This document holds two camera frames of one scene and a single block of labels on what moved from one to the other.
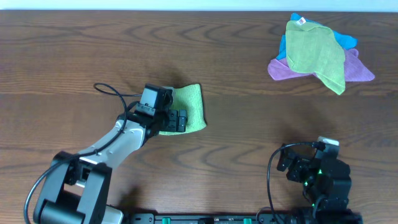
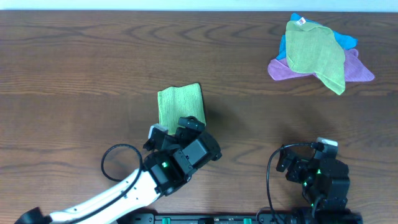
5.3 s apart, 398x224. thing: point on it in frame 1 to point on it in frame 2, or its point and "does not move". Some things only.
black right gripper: [294, 167] does not move
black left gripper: [175, 120] to [173, 137]
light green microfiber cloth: [189, 98] does not move
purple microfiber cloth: [355, 70] does not move
